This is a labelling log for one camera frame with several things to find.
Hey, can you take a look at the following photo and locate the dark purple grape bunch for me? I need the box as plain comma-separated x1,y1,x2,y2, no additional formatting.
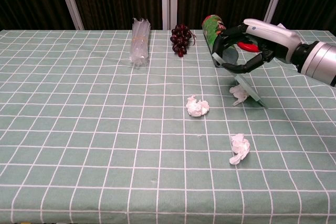
170,24,196,58

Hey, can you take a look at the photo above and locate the green chips can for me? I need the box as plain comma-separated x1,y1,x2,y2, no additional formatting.
201,15,239,65

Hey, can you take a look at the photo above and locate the green checked tablecloth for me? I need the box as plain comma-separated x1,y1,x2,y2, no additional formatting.
0,28,336,224

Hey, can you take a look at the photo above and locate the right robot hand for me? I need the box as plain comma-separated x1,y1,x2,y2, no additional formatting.
212,18,302,74

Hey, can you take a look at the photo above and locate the red round lid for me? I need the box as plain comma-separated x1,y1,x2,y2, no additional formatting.
237,41,260,53

